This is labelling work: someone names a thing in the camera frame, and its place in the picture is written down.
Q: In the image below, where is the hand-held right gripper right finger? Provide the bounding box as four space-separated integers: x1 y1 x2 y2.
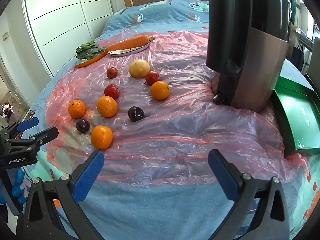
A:
208 149 292 240

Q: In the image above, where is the dark purple plum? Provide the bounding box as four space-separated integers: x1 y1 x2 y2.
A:
76 118 91 133
128 106 145 122

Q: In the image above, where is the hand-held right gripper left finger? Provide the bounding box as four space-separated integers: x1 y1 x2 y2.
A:
17 150 105 240

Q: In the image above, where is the green leafy vegetable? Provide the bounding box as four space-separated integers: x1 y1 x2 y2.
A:
76 41 105 60

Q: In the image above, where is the pink plastic sheet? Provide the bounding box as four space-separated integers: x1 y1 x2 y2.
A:
45 30 310 188

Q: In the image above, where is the green tray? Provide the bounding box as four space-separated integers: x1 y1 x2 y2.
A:
271 76 320 158

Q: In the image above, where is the orange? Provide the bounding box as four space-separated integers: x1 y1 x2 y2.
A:
90 125 113 150
96 95 118 118
68 99 86 119
150 80 171 100

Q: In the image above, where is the white oval plate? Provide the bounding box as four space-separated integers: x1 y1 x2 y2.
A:
107 41 151 57

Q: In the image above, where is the black and steel electric kettle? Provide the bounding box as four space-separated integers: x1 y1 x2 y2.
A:
205 0 292 113

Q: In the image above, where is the person's left hand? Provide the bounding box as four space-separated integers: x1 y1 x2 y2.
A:
11 167 33 204

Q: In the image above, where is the dark tote bag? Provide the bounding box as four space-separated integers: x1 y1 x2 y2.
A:
291 42 305 72

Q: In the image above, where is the small carrot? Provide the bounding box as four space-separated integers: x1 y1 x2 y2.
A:
76 51 107 68

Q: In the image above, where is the large carrot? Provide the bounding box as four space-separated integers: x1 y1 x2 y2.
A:
105 34 156 55

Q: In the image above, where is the white wardrobe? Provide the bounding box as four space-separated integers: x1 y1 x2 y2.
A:
24 0 113 78

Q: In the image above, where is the yellow apple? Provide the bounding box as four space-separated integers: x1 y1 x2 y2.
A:
129 59 151 79

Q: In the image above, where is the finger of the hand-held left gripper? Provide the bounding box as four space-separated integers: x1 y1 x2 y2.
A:
5 127 59 153
0 117 39 138

